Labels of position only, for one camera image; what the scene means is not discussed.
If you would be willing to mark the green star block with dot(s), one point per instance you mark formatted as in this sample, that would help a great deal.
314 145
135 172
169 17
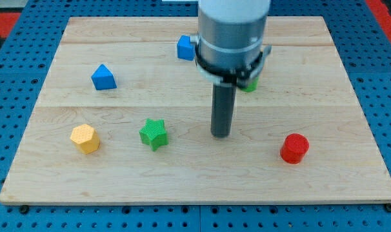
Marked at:
154 134

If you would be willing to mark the wooden board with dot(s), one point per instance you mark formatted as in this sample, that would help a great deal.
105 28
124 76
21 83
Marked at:
304 89

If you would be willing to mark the yellow hexagon block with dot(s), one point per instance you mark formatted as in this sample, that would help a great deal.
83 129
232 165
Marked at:
85 138

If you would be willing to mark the blue triangular prism block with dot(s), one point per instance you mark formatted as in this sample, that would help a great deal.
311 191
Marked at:
103 79

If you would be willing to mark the blue cube block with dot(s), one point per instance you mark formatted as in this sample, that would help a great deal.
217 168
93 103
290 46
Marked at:
185 50

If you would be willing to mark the red cylinder block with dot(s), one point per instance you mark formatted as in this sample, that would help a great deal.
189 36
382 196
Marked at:
294 148

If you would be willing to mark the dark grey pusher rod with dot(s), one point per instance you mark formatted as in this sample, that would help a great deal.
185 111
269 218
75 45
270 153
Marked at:
223 99

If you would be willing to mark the black clamp ring bracket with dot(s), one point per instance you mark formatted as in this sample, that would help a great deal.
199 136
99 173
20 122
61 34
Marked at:
243 74

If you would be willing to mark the green block behind arm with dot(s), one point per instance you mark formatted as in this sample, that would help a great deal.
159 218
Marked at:
251 87

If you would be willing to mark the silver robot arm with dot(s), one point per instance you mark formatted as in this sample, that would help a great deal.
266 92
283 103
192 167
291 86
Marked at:
231 31

